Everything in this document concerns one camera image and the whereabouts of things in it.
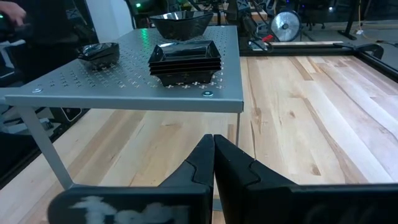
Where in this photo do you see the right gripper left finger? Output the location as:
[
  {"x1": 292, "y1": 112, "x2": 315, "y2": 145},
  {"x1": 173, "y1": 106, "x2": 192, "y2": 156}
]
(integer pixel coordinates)
[{"x1": 47, "y1": 134, "x2": 216, "y2": 224}]

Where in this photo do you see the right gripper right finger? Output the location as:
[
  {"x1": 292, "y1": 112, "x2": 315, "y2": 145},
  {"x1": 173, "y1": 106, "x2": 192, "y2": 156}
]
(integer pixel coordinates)
[{"x1": 213, "y1": 134, "x2": 398, "y2": 224}]

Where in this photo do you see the small black square dish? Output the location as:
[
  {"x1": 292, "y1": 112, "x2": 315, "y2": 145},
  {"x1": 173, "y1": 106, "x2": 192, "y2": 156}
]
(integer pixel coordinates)
[
  {"x1": 148, "y1": 62, "x2": 223, "y2": 70},
  {"x1": 147, "y1": 40, "x2": 223, "y2": 64},
  {"x1": 149, "y1": 67, "x2": 222, "y2": 87}
]

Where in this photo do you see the black square flared bowl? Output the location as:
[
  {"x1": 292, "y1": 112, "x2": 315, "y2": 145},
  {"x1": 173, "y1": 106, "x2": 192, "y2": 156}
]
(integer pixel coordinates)
[{"x1": 149, "y1": 10, "x2": 215, "y2": 42}]

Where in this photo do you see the black leaf-shaped mini plate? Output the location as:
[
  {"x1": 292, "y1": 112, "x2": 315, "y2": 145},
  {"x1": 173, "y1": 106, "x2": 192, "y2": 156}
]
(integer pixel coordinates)
[{"x1": 76, "y1": 41, "x2": 121, "y2": 68}]

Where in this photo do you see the grey perforated metal shelf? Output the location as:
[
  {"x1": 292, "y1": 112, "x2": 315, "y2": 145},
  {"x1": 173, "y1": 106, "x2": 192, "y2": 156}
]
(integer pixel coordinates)
[{"x1": 0, "y1": 25, "x2": 245, "y2": 190}]

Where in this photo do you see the silver circular saw blade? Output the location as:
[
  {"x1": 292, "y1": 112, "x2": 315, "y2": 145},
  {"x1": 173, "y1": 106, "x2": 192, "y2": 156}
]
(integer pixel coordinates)
[{"x1": 269, "y1": 9, "x2": 302, "y2": 43}]

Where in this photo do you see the black desk leg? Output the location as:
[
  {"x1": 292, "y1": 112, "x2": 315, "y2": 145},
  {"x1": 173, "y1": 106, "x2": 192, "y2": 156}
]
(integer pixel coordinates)
[{"x1": 337, "y1": 0, "x2": 361, "y2": 41}]

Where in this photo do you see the person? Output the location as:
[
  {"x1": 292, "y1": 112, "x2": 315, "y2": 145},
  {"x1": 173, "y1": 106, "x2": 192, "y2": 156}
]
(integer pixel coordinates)
[{"x1": 0, "y1": 0, "x2": 93, "y2": 86}]

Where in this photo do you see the person's hand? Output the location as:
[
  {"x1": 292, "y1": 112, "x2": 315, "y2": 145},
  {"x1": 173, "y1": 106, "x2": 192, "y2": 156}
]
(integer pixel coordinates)
[{"x1": 0, "y1": 1, "x2": 27, "y2": 27}]

